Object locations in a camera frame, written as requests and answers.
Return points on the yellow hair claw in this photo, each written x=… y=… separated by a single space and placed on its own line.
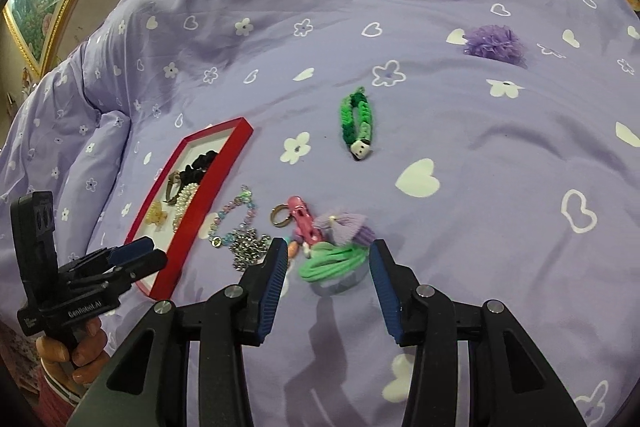
x=156 y=214

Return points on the person's left forearm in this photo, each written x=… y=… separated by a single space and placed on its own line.
x=57 y=394

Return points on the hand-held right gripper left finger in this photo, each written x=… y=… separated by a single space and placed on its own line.
x=272 y=287

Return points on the wrist watch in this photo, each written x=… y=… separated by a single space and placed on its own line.
x=175 y=186

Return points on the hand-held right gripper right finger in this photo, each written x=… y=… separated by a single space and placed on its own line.
x=384 y=289

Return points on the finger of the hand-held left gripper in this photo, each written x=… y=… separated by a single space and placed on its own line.
x=131 y=249
x=147 y=264

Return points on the purple flower print duvet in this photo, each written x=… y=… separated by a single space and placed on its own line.
x=450 y=157

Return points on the black scrunchie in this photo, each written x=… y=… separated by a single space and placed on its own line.
x=197 y=166

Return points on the purple pom-pom scrunchie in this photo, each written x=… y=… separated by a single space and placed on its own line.
x=492 y=43

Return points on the person's left hand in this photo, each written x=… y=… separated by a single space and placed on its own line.
x=85 y=347

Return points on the red jewelry tray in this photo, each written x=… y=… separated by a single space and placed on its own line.
x=165 y=252

